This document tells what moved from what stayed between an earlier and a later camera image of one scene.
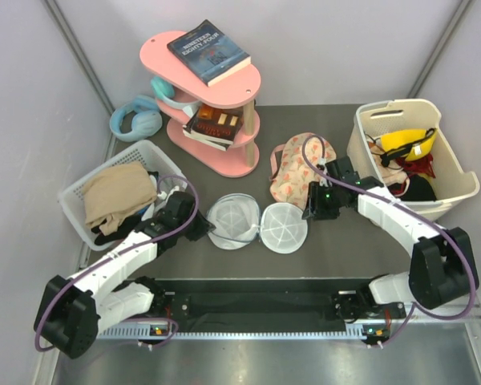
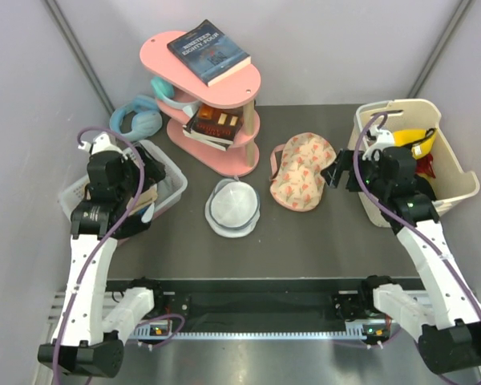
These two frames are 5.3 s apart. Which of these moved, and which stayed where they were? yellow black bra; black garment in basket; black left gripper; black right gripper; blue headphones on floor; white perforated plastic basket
Moved: black right gripper; black left gripper
Stayed: yellow black bra; blue headphones on floor; black garment in basket; white perforated plastic basket
